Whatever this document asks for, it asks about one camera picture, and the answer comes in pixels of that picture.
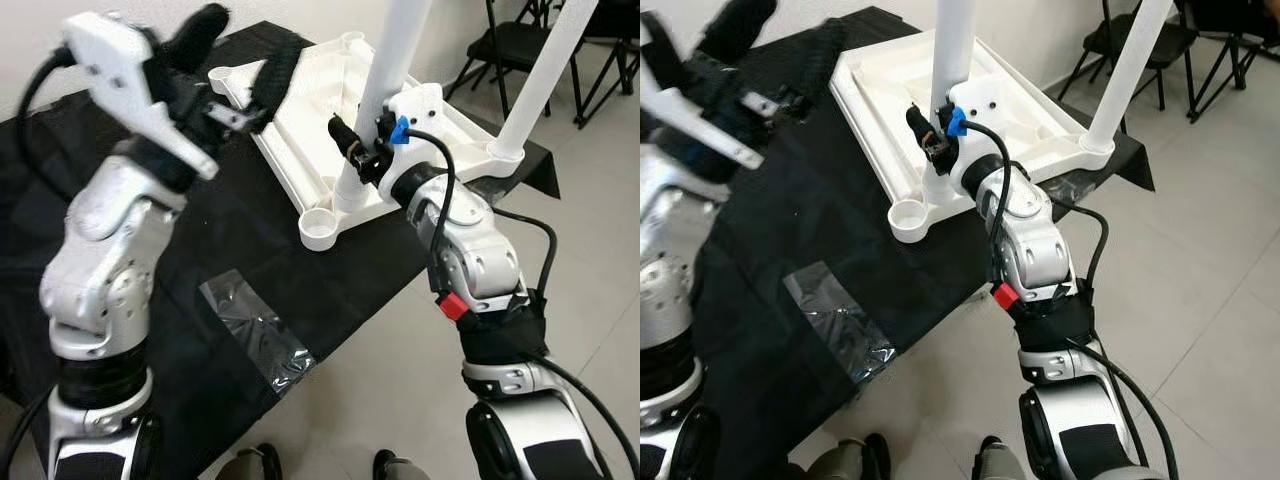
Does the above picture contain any silver robot leg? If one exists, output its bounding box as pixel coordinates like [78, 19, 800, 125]
[972, 435, 1031, 480]
[372, 448, 431, 480]
[790, 432, 891, 480]
[215, 443, 284, 480]

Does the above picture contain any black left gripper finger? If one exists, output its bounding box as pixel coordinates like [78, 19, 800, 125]
[798, 18, 851, 106]
[245, 40, 304, 126]
[165, 3, 231, 76]
[695, 0, 781, 66]

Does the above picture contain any white plastic table top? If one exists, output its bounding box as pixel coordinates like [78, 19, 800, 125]
[828, 28, 1116, 244]
[208, 32, 526, 251]

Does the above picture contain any silver robot left leg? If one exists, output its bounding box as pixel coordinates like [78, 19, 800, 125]
[215, 443, 284, 480]
[790, 432, 891, 480]

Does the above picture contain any black folding chair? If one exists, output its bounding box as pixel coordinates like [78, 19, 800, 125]
[445, 0, 561, 121]
[570, 0, 640, 129]
[1060, 0, 1201, 111]
[1185, 0, 1280, 123]

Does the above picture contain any black table cloth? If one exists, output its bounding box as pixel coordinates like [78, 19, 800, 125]
[0, 20, 561, 480]
[690, 5, 1156, 480]

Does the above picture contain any silver robot right leg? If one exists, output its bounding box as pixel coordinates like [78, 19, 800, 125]
[372, 448, 431, 480]
[972, 435, 1031, 480]

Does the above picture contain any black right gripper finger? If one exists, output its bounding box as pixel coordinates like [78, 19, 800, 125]
[328, 113, 366, 161]
[905, 103, 941, 151]

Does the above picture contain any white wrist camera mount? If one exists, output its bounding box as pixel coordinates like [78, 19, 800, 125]
[640, 20, 766, 171]
[945, 80, 1009, 196]
[380, 83, 446, 201]
[62, 12, 221, 181]

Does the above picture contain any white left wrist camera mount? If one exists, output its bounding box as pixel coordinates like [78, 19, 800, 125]
[62, 12, 221, 181]
[640, 20, 766, 171]

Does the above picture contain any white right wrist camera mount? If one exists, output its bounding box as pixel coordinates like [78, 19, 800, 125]
[380, 83, 446, 201]
[945, 80, 1009, 196]

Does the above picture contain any clear plastic bag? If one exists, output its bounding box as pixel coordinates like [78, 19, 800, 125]
[782, 262, 899, 386]
[198, 268, 319, 396]

